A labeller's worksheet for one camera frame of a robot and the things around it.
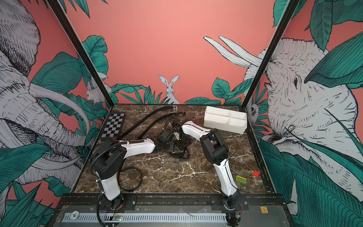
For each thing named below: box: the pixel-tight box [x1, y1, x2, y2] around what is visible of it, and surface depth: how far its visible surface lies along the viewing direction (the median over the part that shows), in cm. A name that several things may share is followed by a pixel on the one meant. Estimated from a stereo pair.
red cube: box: [252, 169, 261, 178], surface depth 87 cm
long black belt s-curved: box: [169, 146, 190, 159], surface depth 94 cm
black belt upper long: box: [116, 105, 174, 142], surface depth 113 cm
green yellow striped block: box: [235, 175, 247, 185], surface depth 82 cm
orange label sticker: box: [259, 206, 269, 214], surface depth 73 cm
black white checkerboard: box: [100, 112, 127, 139], surface depth 104 cm
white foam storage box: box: [203, 105, 248, 135], surface depth 110 cm
